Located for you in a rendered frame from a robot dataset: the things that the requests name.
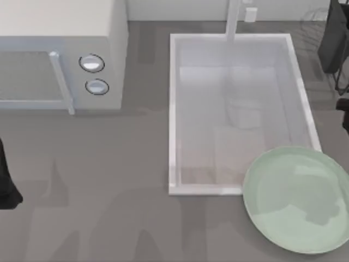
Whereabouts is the white sink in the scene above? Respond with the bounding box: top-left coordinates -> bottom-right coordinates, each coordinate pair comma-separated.
168,33 -> 323,197

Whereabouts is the pale microwave oven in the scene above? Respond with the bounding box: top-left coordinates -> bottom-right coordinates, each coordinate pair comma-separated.
0,0 -> 129,116

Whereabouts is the small microwave knob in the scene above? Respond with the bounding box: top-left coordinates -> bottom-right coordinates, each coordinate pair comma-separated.
85,78 -> 110,96

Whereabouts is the large microwave knob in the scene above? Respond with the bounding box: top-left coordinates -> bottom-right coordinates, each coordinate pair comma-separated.
78,53 -> 106,74

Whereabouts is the tall white tap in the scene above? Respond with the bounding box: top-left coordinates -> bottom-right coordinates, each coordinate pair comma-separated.
225,0 -> 243,43

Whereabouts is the pale green plate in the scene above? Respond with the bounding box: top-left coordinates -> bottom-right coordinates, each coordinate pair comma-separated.
242,146 -> 349,254

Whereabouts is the microwave door handle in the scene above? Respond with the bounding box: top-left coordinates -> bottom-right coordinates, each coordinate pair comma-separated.
49,50 -> 76,115

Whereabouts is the white wall socket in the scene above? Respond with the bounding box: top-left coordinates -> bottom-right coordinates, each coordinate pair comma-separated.
245,7 -> 258,23

